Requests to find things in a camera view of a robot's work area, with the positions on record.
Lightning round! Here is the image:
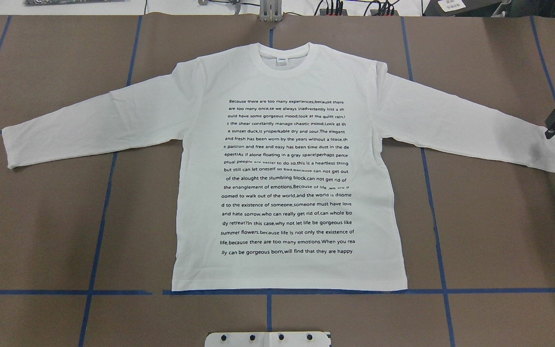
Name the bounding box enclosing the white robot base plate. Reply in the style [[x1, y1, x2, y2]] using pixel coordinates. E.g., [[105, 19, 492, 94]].
[[204, 331, 332, 347]]

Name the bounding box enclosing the white long-sleeve printed shirt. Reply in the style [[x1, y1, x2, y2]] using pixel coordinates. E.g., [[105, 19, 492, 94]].
[[2, 42, 555, 291]]

